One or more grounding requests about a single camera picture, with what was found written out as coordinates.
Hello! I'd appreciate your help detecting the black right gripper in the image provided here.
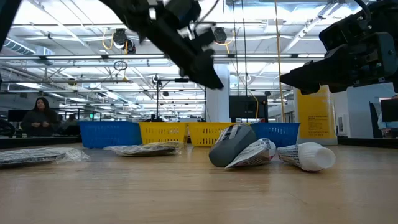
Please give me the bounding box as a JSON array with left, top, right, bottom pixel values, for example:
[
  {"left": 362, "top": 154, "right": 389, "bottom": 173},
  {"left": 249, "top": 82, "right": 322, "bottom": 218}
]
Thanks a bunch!
[{"left": 279, "top": 29, "right": 398, "bottom": 96}]

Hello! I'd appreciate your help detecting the yellow white wipes canister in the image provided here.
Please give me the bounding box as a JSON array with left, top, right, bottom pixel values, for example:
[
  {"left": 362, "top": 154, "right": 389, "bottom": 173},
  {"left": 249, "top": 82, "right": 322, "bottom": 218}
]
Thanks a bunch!
[{"left": 294, "top": 84, "right": 338, "bottom": 146}]

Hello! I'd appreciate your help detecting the black metal frame rig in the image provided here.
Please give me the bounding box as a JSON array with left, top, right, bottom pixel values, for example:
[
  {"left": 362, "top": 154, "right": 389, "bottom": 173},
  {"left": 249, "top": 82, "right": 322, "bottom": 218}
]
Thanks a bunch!
[{"left": 155, "top": 78, "right": 207, "bottom": 123}]

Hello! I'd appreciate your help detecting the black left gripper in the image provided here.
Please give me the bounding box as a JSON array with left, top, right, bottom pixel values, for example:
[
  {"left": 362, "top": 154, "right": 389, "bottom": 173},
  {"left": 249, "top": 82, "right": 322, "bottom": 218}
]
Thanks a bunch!
[{"left": 136, "top": 0, "right": 225, "bottom": 90}]

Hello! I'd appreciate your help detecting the small blue plastic basket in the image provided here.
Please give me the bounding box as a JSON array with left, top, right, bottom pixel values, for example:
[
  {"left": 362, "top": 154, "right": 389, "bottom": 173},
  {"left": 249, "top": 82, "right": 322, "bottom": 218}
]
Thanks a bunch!
[{"left": 250, "top": 122, "right": 301, "bottom": 148}]

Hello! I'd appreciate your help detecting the black cable loop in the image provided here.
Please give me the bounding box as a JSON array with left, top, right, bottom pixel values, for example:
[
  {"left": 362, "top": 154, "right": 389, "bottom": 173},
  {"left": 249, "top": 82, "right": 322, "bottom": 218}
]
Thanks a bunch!
[{"left": 113, "top": 60, "right": 128, "bottom": 72}]

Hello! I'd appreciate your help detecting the clear plastic bag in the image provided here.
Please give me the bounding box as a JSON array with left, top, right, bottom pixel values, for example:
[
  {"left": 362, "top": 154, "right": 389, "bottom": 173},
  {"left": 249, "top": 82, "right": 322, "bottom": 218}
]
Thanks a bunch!
[
  {"left": 0, "top": 146, "right": 91, "bottom": 169},
  {"left": 104, "top": 141, "right": 185, "bottom": 157}
]

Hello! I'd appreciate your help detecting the yellow cable at monitor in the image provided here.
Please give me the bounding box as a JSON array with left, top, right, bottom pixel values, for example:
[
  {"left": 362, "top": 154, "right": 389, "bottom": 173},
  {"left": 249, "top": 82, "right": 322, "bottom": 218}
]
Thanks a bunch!
[{"left": 252, "top": 95, "right": 259, "bottom": 122}]

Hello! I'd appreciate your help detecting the black monitor on stand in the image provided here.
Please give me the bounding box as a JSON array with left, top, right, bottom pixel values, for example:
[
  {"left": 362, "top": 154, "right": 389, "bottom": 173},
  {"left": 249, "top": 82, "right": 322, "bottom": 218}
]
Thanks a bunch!
[{"left": 229, "top": 95, "right": 269, "bottom": 123}]

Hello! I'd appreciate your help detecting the person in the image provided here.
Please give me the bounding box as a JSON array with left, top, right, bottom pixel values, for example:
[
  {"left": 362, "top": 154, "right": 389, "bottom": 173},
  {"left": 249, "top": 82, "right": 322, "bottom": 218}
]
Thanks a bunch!
[
  {"left": 21, "top": 96, "right": 60, "bottom": 138},
  {"left": 377, "top": 95, "right": 398, "bottom": 139},
  {"left": 60, "top": 114, "right": 79, "bottom": 135}
]

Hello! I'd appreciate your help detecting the grey tube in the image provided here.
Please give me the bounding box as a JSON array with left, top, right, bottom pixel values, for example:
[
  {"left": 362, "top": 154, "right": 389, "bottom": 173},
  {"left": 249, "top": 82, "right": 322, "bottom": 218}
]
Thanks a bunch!
[{"left": 208, "top": 123, "right": 258, "bottom": 168}]

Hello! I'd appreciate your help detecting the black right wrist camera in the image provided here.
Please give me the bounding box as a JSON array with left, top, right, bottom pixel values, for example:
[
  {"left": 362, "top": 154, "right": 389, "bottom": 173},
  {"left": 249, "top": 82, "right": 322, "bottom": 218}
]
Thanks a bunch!
[{"left": 319, "top": 14, "right": 366, "bottom": 52}]

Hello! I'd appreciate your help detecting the large blue plastic basket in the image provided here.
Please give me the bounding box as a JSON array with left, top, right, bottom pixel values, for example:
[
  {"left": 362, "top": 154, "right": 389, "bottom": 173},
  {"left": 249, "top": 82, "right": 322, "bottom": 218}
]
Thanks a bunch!
[{"left": 78, "top": 121, "right": 143, "bottom": 149}]

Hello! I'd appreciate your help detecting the white pillar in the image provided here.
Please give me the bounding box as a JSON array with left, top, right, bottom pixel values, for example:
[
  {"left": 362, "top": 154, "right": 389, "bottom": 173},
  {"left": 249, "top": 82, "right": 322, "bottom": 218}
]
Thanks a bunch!
[{"left": 206, "top": 63, "right": 231, "bottom": 123}]

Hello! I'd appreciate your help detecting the yellow plastic basket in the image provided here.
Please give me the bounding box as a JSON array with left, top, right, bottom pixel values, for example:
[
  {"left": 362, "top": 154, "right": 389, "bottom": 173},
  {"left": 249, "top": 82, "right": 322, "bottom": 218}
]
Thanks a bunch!
[
  {"left": 187, "top": 121, "right": 241, "bottom": 147},
  {"left": 139, "top": 121, "right": 188, "bottom": 146}
]

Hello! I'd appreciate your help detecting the black overhead rail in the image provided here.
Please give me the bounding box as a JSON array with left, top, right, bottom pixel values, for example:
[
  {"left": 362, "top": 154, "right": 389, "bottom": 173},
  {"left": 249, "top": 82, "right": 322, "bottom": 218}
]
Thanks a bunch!
[{"left": 0, "top": 54, "right": 326, "bottom": 60}]

